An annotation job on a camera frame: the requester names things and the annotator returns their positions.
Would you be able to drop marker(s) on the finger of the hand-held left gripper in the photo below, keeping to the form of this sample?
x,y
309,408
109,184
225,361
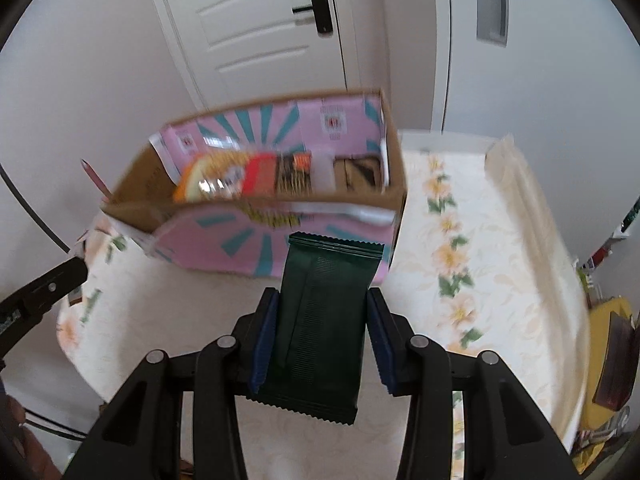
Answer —
x,y
45,287

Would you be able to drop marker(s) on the clear waffle packet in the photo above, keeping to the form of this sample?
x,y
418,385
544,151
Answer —
x,y
222,177

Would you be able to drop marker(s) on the white panelled door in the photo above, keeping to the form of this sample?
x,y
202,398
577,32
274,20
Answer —
x,y
250,20

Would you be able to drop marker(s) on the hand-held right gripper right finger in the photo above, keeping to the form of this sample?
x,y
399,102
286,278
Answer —
x,y
381,345

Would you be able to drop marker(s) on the brown book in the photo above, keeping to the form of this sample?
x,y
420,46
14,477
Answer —
x,y
617,360

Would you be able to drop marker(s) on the small colourful objects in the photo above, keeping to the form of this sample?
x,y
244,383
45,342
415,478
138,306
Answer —
x,y
607,250

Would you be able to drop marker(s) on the red snack packet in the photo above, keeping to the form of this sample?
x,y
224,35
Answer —
x,y
260,175

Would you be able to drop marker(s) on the pink printed cardboard box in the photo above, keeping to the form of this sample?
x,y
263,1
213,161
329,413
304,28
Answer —
x,y
210,232

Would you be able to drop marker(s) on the orange snack packet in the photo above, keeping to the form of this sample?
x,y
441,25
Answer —
x,y
187,187

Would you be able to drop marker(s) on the dark green snack packet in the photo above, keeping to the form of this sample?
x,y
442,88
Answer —
x,y
320,320

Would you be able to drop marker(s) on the small white snack packet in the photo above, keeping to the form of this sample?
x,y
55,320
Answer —
x,y
323,172

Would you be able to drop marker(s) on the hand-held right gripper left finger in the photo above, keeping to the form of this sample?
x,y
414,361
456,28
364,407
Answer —
x,y
262,345

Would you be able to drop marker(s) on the white door grey panel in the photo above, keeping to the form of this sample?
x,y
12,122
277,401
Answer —
x,y
460,60

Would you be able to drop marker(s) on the pink stick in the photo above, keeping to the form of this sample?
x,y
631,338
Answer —
x,y
95,177

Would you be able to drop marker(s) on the black gold snack packet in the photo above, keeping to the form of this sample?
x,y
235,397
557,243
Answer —
x,y
295,170

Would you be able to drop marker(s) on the yellow chair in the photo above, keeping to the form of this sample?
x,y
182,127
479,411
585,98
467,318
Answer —
x,y
600,320

